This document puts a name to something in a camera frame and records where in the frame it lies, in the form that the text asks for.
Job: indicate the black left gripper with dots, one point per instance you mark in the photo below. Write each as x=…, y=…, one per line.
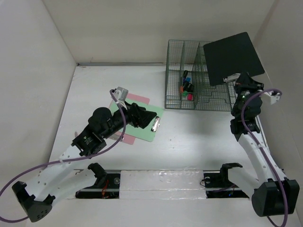
x=138, y=116

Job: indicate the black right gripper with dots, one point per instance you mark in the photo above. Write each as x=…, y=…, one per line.
x=245, y=82

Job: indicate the black clipboard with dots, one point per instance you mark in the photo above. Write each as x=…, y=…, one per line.
x=231, y=55

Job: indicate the pink cap highlighter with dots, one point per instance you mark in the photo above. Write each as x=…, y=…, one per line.
x=189, y=97

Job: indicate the purple cap highlighter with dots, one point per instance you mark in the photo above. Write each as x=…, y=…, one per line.
x=185, y=73

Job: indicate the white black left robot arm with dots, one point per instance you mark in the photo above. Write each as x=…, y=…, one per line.
x=74, y=171

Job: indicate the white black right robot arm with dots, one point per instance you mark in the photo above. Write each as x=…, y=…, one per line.
x=271, y=192

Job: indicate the pink clipboard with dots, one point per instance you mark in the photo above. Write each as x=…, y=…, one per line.
x=117, y=119

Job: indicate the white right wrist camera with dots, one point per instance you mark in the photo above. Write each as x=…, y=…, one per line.
x=271, y=97

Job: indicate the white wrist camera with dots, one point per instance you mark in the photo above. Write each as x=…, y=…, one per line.
x=120, y=94
x=271, y=97

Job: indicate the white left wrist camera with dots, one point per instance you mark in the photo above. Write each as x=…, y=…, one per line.
x=120, y=94

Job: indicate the green wire mesh desk organizer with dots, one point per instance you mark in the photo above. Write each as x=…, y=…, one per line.
x=189, y=55

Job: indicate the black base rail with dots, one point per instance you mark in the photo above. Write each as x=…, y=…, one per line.
x=156, y=185

